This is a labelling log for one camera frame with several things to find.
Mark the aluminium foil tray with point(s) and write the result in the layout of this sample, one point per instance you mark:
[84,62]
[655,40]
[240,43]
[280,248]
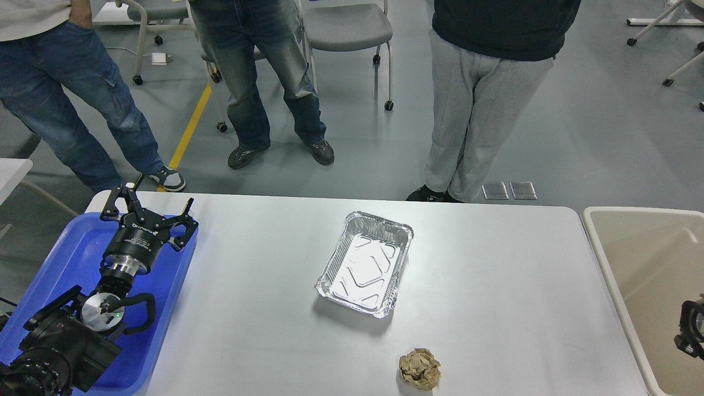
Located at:
[366,265]

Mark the white power adapter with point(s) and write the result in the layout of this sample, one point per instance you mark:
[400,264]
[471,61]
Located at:
[159,58]

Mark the grey office chair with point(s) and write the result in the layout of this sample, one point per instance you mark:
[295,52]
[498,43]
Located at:
[349,28]

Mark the person in grey sweatpants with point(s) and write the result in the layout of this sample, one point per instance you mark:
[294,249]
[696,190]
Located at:
[488,60]

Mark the white chair base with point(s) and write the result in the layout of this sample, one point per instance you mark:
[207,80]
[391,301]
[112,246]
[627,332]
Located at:
[678,14]

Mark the grey chair at left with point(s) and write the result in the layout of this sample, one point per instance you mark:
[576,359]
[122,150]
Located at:
[151,17]

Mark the crumpled brown paper ball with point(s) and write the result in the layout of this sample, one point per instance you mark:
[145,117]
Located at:
[420,369]

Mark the person in blue jeans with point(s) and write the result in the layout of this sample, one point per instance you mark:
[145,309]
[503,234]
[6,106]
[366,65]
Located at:
[50,48]

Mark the white side table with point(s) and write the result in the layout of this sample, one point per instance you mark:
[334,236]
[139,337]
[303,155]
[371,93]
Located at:
[13,170]

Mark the beige plastic bin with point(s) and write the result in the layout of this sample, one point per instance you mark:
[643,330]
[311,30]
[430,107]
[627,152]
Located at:
[652,261]

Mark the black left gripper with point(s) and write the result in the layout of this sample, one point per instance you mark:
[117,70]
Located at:
[136,241]

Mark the right floor socket plate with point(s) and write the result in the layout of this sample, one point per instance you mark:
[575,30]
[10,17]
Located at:
[523,190]

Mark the left floor socket plate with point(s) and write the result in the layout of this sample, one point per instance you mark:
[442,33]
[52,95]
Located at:
[495,191]

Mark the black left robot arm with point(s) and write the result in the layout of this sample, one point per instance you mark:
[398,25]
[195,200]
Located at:
[94,318]

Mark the floor socket plate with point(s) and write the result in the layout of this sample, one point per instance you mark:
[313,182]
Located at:
[495,191]
[523,190]

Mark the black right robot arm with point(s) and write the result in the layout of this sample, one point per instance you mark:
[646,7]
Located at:
[690,337]

